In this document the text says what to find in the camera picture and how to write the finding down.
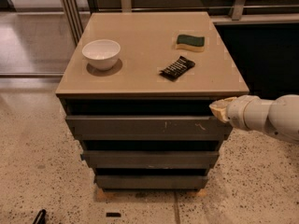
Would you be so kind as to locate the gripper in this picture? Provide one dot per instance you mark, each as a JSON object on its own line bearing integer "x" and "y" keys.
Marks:
{"x": 235, "y": 112}

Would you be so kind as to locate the grey top drawer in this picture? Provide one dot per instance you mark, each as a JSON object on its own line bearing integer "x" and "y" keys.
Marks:
{"x": 149, "y": 128}

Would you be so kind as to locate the grey drawer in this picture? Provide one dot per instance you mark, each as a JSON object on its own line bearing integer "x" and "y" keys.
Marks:
{"x": 150, "y": 182}
{"x": 149, "y": 128}
{"x": 151, "y": 159}

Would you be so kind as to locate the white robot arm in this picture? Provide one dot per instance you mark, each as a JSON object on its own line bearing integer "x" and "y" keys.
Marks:
{"x": 276, "y": 118}

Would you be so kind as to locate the grey drawer cabinet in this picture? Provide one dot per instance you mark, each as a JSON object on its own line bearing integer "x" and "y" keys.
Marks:
{"x": 134, "y": 86}

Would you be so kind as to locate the grey bottom drawer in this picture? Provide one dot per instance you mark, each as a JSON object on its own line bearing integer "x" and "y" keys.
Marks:
{"x": 150, "y": 182}

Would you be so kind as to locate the grey middle drawer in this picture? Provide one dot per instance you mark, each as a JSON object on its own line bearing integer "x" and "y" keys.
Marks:
{"x": 151, "y": 159}

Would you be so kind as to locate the black snack bar wrapper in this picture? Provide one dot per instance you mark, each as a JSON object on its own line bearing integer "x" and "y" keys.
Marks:
{"x": 175, "y": 70}

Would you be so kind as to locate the green yellow sponge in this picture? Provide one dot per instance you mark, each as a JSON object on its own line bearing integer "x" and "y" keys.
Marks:
{"x": 190, "y": 43}

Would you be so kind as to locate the metal railing shelf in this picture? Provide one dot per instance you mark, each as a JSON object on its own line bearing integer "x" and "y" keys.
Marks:
{"x": 222, "y": 12}

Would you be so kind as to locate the white ceramic bowl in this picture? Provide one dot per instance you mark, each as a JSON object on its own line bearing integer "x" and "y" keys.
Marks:
{"x": 102, "y": 54}

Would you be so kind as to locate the black object on floor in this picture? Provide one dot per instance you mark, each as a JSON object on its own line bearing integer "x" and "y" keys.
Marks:
{"x": 40, "y": 217}

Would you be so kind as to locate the metal frame post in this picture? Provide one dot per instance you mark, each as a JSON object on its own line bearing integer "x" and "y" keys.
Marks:
{"x": 70, "y": 8}

